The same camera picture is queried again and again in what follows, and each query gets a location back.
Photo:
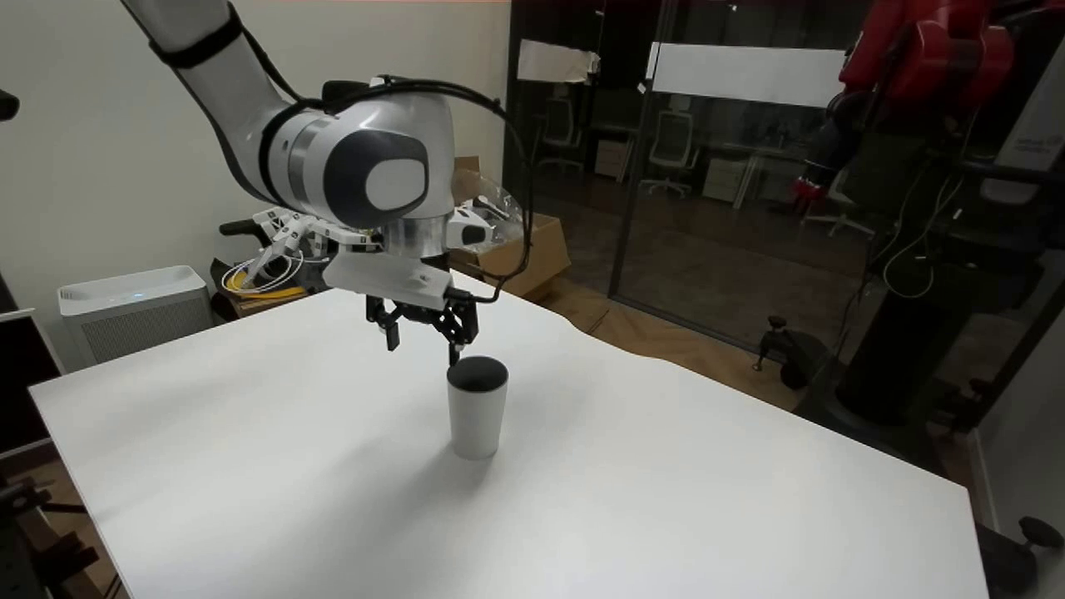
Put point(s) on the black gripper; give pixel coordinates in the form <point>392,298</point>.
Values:
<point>428,310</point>

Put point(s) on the white mug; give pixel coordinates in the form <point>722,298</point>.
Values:
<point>478,419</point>

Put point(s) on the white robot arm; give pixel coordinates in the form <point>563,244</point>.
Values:
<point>366,168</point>

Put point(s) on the brown cardboard box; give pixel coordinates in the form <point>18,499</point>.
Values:
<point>539,259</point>

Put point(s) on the yellow object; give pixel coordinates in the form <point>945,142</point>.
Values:
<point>269,295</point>

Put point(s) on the white air purifier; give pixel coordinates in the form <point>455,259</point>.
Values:
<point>136,310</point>

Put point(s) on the white table cover sheet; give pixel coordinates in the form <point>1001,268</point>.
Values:
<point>667,499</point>

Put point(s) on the white frosted glass strip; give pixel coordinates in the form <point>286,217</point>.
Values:
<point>555,59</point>
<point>742,73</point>

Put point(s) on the white office chair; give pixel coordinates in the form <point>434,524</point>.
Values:
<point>670,149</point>

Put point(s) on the white office cabinet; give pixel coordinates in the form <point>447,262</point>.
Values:
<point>727,181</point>

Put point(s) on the red and black Baxter robot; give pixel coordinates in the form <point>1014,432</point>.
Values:
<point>933,67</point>

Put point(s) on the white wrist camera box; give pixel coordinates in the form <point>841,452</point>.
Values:
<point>475,228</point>

